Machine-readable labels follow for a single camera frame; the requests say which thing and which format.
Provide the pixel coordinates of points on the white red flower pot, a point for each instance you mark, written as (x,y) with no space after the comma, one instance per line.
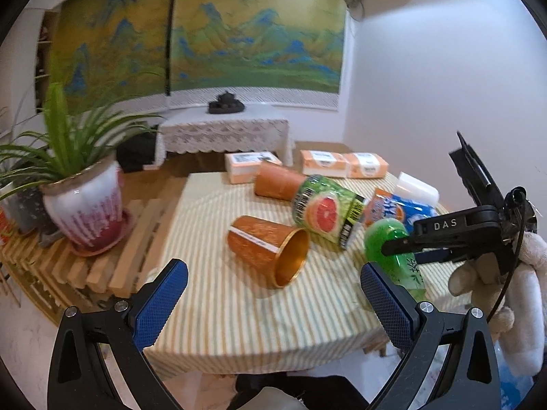
(87,207)

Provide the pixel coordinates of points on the tissue pack with barcode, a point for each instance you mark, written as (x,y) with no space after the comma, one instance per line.
(243,167)

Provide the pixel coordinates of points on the white paper cup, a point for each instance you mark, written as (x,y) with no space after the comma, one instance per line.
(411,188)

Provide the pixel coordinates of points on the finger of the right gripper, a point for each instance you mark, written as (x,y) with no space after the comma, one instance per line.
(400,246)
(440,256)

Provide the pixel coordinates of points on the green spider plant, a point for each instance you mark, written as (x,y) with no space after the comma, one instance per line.
(70,144)

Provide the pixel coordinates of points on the grey flower pot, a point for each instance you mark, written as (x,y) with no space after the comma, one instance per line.
(26,208)

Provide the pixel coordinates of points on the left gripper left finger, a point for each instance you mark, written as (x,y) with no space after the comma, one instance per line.
(78,375)

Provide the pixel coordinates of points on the green tea bottle cup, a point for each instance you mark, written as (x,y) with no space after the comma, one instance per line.
(399,265)

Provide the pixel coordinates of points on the orange patterned paper cup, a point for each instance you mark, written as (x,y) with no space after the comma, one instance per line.
(277,182)

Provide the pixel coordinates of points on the tissue pack middle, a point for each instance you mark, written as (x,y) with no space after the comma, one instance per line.
(328,164)

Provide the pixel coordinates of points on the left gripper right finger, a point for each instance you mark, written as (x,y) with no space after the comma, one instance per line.
(469,377)

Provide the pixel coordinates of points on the white gloved right hand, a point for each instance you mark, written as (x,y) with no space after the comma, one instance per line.
(519,323)

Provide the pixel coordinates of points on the grapefruit label bottle cup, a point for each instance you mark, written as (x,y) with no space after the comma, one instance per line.
(329,210)

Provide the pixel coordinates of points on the white lace tablecloth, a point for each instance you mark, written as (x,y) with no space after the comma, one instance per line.
(258,128)

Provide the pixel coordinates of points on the striped yellow tablecloth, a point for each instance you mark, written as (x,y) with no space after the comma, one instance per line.
(229,320)

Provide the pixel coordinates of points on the black bag under table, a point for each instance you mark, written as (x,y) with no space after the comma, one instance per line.
(137,152)

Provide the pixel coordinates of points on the black teapot set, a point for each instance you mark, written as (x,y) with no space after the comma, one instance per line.
(226,103)

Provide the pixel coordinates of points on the wooden slatted rack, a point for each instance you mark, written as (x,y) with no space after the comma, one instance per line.
(59,276)

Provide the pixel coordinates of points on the tissue pack far right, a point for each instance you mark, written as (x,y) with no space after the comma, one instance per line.
(366,166)

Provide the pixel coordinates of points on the copper metal cup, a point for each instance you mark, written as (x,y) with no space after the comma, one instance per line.
(277,251)

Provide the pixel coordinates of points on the green landscape wall painting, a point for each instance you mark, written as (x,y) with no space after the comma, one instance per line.
(150,53)

